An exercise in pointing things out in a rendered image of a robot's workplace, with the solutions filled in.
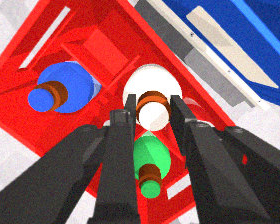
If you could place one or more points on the red plastic crate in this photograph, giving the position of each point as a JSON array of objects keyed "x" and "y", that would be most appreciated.
[{"x": 110, "y": 40}]

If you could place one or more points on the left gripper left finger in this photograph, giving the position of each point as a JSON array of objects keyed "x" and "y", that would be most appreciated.
[{"x": 48, "y": 191}]

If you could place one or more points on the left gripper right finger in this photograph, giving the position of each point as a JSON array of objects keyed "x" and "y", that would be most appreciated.
[{"x": 224, "y": 193}]

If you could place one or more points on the green bottle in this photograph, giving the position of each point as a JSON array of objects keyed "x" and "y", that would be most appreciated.
[{"x": 152, "y": 162}]

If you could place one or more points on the blue plastic crate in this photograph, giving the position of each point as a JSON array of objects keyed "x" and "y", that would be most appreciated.
[{"x": 244, "y": 34}]

